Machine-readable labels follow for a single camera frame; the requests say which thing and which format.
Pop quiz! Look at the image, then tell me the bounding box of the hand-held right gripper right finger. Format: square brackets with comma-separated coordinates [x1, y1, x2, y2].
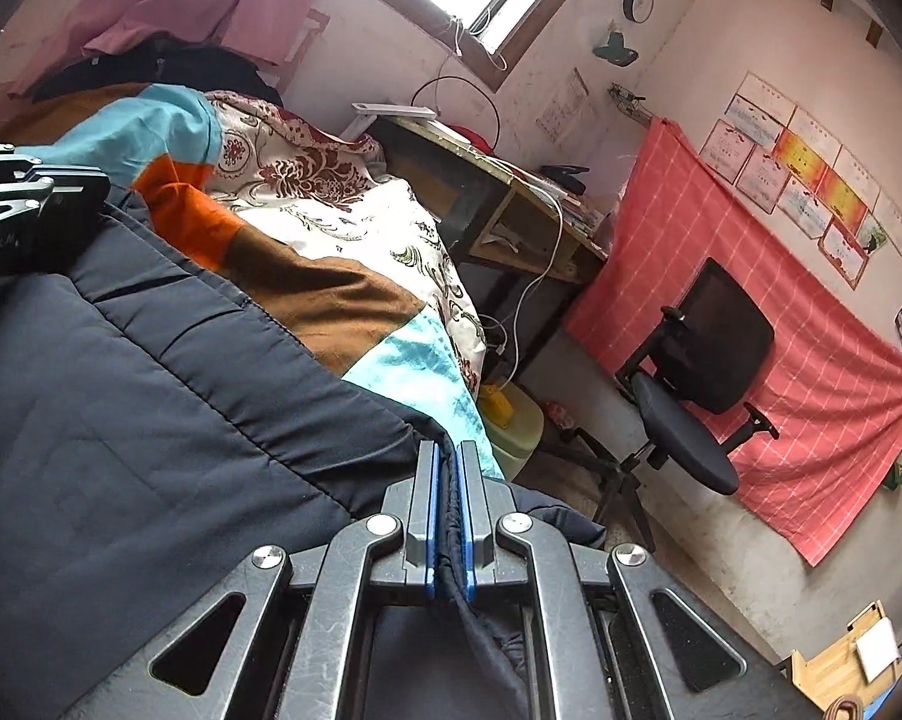
[457, 441, 748, 720]

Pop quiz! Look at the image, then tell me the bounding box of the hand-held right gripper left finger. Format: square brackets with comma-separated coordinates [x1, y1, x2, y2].
[68, 441, 440, 720]

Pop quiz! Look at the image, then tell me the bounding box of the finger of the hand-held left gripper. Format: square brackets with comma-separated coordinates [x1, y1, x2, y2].
[0, 141, 43, 175]
[0, 169, 113, 241]

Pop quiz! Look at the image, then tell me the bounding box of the black padded jacket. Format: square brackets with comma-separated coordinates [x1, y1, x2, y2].
[0, 199, 606, 720]

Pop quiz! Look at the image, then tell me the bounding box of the dark clothes heap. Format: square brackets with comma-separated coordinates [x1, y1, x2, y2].
[32, 37, 283, 106]

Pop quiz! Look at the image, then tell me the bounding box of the pale green bin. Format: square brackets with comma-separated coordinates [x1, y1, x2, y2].
[477, 382, 546, 481]

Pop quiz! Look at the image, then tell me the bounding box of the small yellow object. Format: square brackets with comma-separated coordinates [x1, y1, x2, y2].
[479, 382, 516, 421]

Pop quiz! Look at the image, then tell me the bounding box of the colourful patchwork blanket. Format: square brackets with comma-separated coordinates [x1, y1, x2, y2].
[4, 82, 506, 481]

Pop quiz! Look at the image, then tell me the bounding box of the floral quilt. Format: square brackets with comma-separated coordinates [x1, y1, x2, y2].
[203, 90, 489, 391]

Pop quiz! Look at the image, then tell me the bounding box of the black office chair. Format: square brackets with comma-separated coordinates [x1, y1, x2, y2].
[548, 256, 782, 552]

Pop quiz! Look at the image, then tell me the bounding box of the white desk lamp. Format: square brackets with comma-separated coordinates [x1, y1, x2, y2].
[350, 101, 437, 137]

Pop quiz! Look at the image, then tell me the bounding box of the pile of books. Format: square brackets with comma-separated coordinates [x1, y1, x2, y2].
[529, 172, 609, 241]

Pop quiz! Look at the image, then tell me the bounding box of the wooden desk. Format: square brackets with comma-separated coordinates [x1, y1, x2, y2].
[368, 114, 609, 383]

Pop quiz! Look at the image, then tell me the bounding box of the black stapler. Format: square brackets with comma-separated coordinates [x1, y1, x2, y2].
[538, 163, 588, 194]

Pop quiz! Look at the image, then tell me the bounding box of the wooden stool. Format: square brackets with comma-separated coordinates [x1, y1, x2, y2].
[788, 598, 902, 720]

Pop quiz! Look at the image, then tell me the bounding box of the red item on desk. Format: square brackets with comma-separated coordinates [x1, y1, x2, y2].
[451, 124, 497, 155]

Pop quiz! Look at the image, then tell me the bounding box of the white charging cable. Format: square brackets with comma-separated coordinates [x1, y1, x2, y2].
[488, 180, 564, 383]

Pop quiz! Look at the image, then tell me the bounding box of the red checked wall cloth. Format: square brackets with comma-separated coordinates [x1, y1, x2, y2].
[562, 118, 902, 569]

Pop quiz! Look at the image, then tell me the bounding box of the black looped cable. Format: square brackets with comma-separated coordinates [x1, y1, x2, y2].
[410, 76, 501, 158]

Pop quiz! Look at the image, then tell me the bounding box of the wall calendar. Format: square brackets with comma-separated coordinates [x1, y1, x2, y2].
[535, 67, 591, 143]

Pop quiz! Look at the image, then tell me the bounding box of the small wall shelf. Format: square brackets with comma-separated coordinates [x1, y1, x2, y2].
[608, 82, 651, 121]

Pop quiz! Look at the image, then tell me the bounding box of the group of wall certificates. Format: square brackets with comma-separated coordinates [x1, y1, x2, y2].
[702, 71, 902, 292]

